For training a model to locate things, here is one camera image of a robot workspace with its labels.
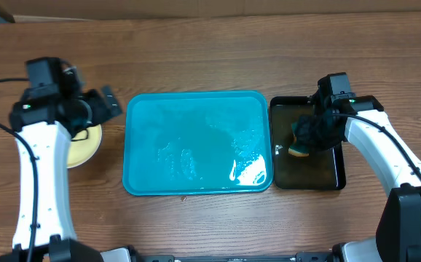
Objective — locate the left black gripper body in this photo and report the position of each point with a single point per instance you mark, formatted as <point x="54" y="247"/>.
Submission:
<point x="89" y="111"/>

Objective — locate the black water tray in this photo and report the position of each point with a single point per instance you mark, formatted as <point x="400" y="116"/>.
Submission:
<point x="323" y="170"/>

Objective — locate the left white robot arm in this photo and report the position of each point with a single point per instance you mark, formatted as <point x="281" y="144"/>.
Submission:
<point x="43" y="126"/>

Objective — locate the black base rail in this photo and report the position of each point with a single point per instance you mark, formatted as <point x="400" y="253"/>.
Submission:
<point x="299" y="257"/>

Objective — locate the green yellow sponge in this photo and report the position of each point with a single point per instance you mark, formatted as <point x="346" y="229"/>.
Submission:
<point x="297" y="149"/>

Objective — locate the teal plastic tray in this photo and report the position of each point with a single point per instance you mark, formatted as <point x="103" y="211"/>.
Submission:
<point x="192" y="143"/>

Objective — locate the yellow-green plate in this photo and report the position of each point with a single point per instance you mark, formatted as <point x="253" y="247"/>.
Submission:
<point x="84" y="145"/>

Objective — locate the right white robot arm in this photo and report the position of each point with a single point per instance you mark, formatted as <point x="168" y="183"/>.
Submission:
<point x="363" y="123"/>

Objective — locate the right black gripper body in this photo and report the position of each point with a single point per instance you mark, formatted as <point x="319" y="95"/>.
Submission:
<point x="319" y="134"/>

